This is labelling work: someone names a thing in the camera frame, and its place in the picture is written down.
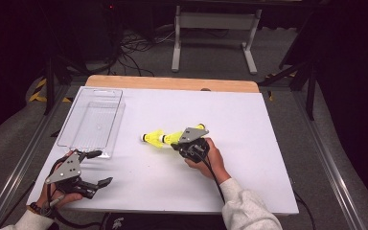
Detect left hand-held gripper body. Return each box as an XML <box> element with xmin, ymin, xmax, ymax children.
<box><xmin>44</xmin><ymin>151</ymin><xmax>101</xmax><ymax>200</ymax></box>

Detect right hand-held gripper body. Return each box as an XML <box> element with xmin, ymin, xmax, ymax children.
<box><xmin>177</xmin><ymin>126</ymin><xmax>212</xmax><ymax>164</ymax></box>

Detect clear plastic tray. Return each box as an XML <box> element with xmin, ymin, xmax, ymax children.
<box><xmin>56</xmin><ymin>87</ymin><xmax>127</xmax><ymax>160</ymax></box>

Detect person's left hand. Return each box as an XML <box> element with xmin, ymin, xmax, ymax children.
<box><xmin>35</xmin><ymin>149</ymin><xmax>84</xmax><ymax>211</ymax></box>

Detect person's right hand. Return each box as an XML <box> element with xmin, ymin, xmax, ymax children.
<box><xmin>184</xmin><ymin>137</ymin><xmax>233</xmax><ymax>186</ymax></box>

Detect white table mat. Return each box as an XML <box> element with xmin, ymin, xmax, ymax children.
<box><xmin>25</xmin><ymin>85</ymin><xmax>300</xmax><ymax>216</ymax></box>

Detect person's black clothing white logo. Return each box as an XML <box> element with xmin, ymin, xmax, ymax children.
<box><xmin>100</xmin><ymin>212</ymin><xmax>228</xmax><ymax>230</ymax></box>

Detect black tripod stand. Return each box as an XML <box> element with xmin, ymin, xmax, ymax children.
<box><xmin>258</xmin><ymin>59</ymin><xmax>318</xmax><ymax>122</ymax></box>
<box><xmin>42</xmin><ymin>57</ymin><xmax>92</xmax><ymax>116</ymax></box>

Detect yellow black floor tape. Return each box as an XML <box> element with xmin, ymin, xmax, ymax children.
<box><xmin>28</xmin><ymin>78</ymin><xmax>73</xmax><ymax>104</ymax></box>

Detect white metal stand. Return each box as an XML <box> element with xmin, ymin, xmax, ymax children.
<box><xmin>171</xmin><ymin>5</ymin><xmax>264</xmax><ymax>77</ymax></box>

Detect dark beaded bracelet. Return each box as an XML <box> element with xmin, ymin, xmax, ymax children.
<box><xmin>28</xmin><ymin>201</ymin><xmax>54</xmax><ymax>219</ymax></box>

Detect aluminium floor rail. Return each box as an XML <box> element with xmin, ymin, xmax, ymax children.
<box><xmin>0</xmin><ymin>85</ymin><xmax>75</xmax><ymax>230</ymax></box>
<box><xmin>291</xmin><ymin>90</ymin><xmax>368</xmax><ymax>230</ymax></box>

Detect left hand-held gripper black cable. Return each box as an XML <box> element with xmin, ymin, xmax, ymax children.
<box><xmin>45</xmin><ymin>158</ymin><xmax>104</xmax><ymax>230</ymax></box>

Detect hand-held gripper black cable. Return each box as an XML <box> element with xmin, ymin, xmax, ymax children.
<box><xmin>45</xmin><ymin>158</ymin><xmax>104</xmax><ymax>230</ymax></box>
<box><xmin>196</xmin><ymin>149</ymin><xmax>227</xmax><ymax>206</ymax></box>

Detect right hand-held gripper black cable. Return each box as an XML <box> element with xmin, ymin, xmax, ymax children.
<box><xmin>196</xmin><ymin>149</ymin><xmax>227</xmax><ymax>206</ymax></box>

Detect tangle of black floor cables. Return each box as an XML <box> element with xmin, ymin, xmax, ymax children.
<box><xmin>107</xmin><ymin>29</ymin><xmax>177</xmax><ymax>78</ymax></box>

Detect black floor cable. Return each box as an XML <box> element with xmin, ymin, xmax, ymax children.
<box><xmin>292</xmin><ymin>190</ymin><xmax>316</xmax><ymax>230</ymax></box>

